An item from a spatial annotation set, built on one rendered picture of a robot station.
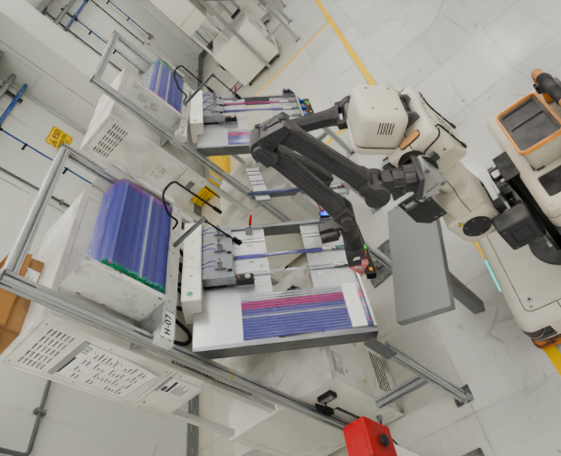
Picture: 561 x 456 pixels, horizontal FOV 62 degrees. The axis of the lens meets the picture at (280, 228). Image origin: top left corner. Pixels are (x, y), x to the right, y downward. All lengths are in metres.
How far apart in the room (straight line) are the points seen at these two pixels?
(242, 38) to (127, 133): 3.68
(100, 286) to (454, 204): 1.26
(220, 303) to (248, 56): 4.84
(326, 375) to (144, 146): 1.69
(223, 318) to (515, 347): 1.33
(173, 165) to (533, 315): 2.09
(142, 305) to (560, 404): 1.70
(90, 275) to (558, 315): 1.74
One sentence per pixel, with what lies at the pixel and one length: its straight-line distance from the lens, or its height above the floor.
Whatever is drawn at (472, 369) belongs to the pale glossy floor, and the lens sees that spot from 2.47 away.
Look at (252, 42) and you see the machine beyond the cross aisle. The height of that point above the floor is 0.39.
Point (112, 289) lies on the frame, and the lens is 1.73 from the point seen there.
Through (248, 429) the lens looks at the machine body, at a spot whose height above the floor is 0.62.
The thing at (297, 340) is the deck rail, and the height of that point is 0.93.
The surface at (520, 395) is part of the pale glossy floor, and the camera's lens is 2.36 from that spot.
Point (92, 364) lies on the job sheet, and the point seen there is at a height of 1.45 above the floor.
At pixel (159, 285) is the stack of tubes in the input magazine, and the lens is 1.79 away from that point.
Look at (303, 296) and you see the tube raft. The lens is 1.95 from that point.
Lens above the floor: 2.12
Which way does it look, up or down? 32 degrees down
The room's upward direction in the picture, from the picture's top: 54 degrees counter-clockwise
